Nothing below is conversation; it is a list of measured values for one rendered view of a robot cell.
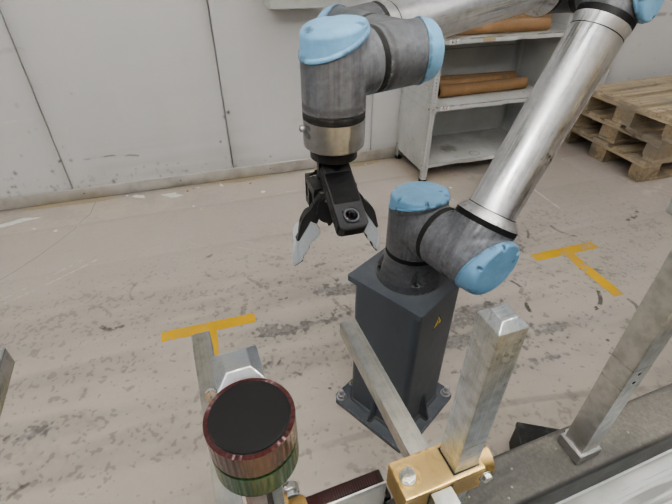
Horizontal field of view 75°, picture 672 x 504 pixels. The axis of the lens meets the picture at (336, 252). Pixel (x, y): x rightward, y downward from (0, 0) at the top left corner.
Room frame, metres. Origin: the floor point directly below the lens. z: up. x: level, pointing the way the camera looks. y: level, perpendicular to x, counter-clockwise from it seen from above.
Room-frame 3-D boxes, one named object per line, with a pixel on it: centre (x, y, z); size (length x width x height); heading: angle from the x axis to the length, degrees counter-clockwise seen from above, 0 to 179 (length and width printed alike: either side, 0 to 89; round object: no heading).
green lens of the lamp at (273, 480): (0.16, 0.06, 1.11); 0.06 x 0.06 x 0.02
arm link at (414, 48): (0.69, -0.09, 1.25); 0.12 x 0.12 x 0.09; 34
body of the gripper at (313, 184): (0.62, 0.01, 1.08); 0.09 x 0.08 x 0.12; 17
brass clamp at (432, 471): (0.29, -0.14, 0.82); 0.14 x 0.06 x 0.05; 111
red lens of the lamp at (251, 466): (0.16, 0.06, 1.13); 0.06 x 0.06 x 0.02
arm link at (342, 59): (0.62, 0.00, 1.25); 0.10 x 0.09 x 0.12; 124
